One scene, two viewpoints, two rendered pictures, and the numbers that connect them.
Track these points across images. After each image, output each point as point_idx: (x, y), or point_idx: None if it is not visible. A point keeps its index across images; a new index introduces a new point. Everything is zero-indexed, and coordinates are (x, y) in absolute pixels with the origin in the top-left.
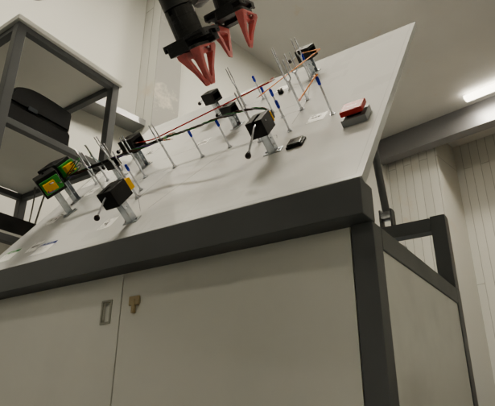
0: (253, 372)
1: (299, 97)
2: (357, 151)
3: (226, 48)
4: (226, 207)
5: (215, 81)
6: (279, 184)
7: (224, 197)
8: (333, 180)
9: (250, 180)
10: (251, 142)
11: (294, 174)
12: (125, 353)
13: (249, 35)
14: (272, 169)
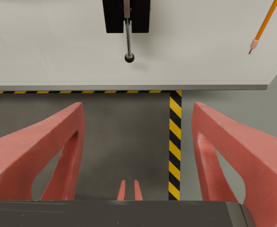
0: None
1: (256, 44)
2: None
3: (80, 156)
4: (114, 80)
5: (138, 181)
6: (178, 67)
7: (96, 63)
8: (242, 82)
9: (120, 39)
10: (130, 47)
11: (196, 55)
12: None
13: (212, 143)
14: (153, 27)
